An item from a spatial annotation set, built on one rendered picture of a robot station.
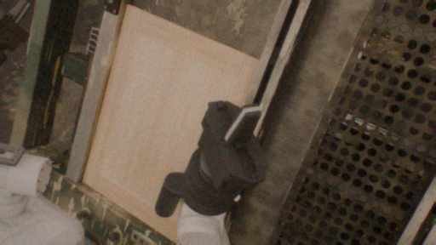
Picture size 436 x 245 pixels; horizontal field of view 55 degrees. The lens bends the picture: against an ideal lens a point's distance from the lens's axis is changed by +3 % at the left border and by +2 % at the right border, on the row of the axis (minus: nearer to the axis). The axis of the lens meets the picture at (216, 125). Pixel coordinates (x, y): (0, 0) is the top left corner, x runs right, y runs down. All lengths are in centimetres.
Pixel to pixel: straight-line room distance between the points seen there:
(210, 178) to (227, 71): 51
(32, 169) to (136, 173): 54
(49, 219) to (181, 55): 53
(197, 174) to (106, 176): 76
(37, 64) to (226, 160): 99
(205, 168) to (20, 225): 37
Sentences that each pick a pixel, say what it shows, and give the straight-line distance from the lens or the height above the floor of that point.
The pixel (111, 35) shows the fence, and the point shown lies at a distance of 121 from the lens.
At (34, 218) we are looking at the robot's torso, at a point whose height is 134.
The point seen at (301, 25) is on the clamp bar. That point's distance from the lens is 92.
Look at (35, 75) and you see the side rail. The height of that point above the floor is 112.
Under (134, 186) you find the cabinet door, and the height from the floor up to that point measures 96.
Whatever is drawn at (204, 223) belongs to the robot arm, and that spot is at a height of 142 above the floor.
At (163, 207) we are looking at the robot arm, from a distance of 67.
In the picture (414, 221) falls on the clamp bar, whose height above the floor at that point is 125.
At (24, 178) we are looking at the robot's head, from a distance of 74.
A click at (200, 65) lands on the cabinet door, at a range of 107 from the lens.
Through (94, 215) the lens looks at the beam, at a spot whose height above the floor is 86.
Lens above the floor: 199
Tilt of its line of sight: 49 degrees down
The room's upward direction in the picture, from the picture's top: straight up
